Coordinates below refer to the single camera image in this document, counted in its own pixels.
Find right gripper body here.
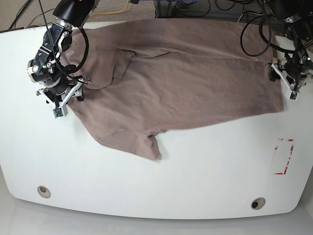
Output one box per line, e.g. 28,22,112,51
67,86,84,99

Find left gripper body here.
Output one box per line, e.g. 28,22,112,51
269,68,280,82

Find mauve t-shirt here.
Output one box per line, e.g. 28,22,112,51
68,18,284,160

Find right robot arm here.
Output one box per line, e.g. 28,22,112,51
27,0,99,105

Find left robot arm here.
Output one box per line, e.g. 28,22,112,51
266,0,313,90

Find red tape rectangle marking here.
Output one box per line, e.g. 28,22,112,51
272,139,294,175

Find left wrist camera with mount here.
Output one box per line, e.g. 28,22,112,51
266,58,313,100

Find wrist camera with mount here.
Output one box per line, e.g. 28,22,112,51
36,76,91,118
266,58,313,100

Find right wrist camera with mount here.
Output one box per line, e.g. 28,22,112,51
36,76,91,118

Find black cables on floor left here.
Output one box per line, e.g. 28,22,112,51
9,0,57,29

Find left table cable grommet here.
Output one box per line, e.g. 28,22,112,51
37,186,51,199

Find table cable grommet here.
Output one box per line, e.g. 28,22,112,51
37,186,51,199
251,197,266,210

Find yellow cable on floor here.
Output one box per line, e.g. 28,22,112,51
91,0,130,19

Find right table cable grommet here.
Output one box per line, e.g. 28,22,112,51
251,197,266,210

